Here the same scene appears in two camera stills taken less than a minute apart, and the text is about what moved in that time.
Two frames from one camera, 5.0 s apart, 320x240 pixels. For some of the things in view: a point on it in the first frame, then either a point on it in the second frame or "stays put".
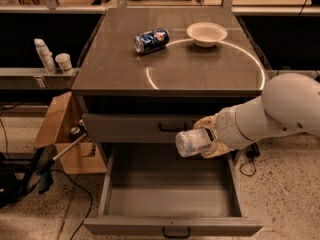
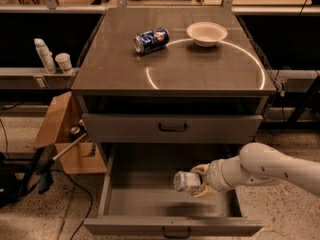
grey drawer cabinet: [145, 74] stays put
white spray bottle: [46, 55] stays put
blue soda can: [148, 41] stays put
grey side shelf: [35, 79] stays put
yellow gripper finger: [207, 122] -> [201, 169]
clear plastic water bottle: [192, 142] -> [186, 181]
